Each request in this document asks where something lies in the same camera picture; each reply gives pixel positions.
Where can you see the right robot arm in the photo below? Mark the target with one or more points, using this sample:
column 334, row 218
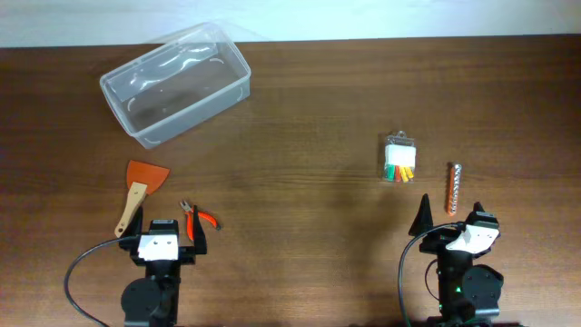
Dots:
column 468, row 293

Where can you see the orange scraper wooden handle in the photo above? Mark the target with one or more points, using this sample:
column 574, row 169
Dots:
column 142, row 179

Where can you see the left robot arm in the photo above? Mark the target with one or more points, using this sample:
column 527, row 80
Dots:
column 153, row 300

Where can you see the orange handled pliers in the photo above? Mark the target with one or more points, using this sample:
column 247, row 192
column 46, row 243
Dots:
column 188, row 210

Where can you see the clear pack coloured wall plugs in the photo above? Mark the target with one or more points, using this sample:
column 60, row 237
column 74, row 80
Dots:
column 400, row 158

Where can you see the clear plastic container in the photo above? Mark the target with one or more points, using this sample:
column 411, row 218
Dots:
column 194, row 76

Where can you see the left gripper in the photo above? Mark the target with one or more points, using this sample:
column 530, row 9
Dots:
column 187, row 253

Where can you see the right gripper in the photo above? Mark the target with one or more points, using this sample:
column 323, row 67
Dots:
column 436, row 245

